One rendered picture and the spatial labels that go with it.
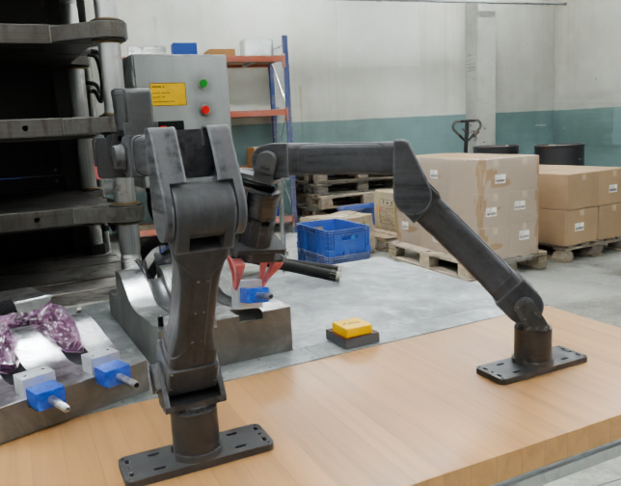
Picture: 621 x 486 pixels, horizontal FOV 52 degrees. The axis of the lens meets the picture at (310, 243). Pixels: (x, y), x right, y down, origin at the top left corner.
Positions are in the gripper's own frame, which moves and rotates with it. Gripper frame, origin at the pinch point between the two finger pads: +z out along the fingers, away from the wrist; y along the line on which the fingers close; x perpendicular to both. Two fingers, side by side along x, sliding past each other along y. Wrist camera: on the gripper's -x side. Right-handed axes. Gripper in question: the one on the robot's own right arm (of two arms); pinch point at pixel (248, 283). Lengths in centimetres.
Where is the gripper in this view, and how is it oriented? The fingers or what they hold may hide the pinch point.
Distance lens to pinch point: 121.0
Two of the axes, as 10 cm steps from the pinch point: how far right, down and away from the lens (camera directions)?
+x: 4.2, 4.6, -7.8
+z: -1.9, 8.9, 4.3
